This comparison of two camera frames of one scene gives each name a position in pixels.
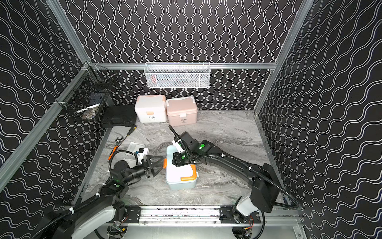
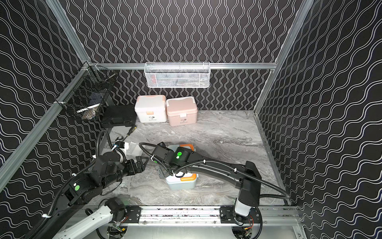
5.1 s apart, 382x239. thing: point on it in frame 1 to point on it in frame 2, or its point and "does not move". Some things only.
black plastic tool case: (119, 115) does not move
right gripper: (177, 162) to (161, 173)
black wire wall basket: (84, 94) does not move
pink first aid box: (181, 112) does not move
